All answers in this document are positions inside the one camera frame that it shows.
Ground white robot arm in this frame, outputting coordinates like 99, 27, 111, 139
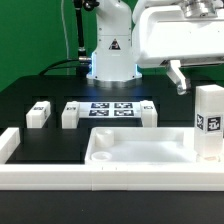
87, 0, 224, 95

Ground black camera pole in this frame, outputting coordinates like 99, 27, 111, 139
72, 0, 99, 57

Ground black cable bundle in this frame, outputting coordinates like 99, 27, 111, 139
39, 56, 92, 77

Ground white U-shaped fence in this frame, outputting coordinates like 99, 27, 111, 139
0, 128, 224, 191

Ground marker tag plate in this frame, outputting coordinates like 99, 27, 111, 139
79, 102, 141, 119

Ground white desk top tray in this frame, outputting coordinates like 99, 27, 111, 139
85, 127, 224, 165

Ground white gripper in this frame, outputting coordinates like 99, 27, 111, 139
132, 5, 224, 95

